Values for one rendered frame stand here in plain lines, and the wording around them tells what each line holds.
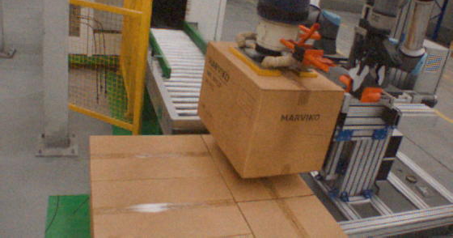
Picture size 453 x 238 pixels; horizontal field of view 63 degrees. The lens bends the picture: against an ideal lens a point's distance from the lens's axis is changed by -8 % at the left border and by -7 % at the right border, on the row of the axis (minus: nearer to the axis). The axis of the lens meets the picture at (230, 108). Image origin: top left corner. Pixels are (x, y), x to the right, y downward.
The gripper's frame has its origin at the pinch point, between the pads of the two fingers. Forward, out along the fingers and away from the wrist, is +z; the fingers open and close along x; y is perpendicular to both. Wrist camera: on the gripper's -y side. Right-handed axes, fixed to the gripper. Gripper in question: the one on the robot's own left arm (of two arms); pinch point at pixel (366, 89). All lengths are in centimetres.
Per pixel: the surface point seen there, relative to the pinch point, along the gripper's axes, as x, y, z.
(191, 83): 0, 163, 68
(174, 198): 47, 38, 66
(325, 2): -673, 917, 120
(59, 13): 91, 173, 23
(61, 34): 90, 172, 36
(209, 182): 28, 47, 66
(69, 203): 89, 108, 121
